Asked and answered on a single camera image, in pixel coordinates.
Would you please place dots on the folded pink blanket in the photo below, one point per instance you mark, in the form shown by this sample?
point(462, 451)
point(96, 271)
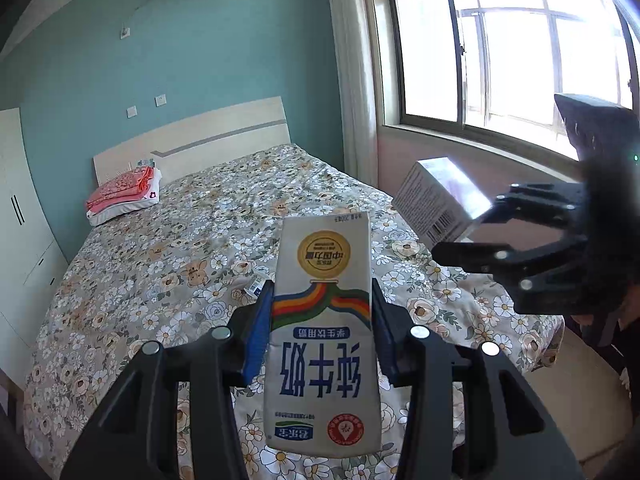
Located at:
point(120, 190)

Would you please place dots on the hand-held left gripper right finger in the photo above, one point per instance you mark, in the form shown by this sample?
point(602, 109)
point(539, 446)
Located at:
point(386, 340)

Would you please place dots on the window with brown frame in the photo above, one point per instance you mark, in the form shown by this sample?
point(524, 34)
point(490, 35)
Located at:
point(500, 50)

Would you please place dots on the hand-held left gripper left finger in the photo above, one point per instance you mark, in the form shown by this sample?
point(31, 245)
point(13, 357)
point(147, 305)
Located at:
point(257, 332)

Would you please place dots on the white wall socket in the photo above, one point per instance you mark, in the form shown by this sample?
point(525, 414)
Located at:
point(125, 33)

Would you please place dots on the white pillow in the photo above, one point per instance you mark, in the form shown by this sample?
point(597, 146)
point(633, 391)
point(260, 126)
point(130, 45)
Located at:
point(145, 200)

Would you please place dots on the cream wardrobe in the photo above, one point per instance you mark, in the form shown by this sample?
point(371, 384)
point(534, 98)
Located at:
point(25, 235)

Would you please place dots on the cream bed headboard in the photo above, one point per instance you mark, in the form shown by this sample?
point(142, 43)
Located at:
point(200, 135)

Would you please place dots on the small white blue carton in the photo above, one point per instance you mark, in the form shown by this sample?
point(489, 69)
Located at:
point(257, 284)

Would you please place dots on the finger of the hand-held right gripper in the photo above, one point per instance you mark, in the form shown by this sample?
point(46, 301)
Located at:
point(545, 275)
point(540, 205)

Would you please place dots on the white milk carton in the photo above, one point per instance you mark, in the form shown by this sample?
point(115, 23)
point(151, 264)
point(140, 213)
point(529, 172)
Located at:
point(320, 360)

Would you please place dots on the cream curtain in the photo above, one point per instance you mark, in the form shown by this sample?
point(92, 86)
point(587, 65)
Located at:
point(355, 70)

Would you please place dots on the bed with floral sheet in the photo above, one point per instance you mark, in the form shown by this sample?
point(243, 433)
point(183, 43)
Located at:
point(150, 285)

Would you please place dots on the white cardboard box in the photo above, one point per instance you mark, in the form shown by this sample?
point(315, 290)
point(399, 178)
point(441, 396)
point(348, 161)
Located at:
point(435, 195)

